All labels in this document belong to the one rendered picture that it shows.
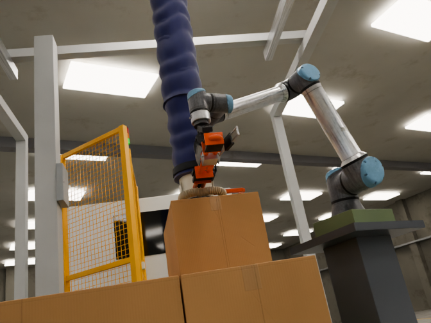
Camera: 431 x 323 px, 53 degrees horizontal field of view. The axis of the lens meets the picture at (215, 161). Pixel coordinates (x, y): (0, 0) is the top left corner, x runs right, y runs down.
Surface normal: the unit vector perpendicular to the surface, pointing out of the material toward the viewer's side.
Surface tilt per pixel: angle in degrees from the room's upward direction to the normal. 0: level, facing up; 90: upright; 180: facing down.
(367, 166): 97
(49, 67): 90
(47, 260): 90
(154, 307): 90
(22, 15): 180
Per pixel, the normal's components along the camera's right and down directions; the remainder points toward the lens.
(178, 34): 0.03, -0.55
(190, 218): 0.16, -0.40
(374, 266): 0.46, -0.40
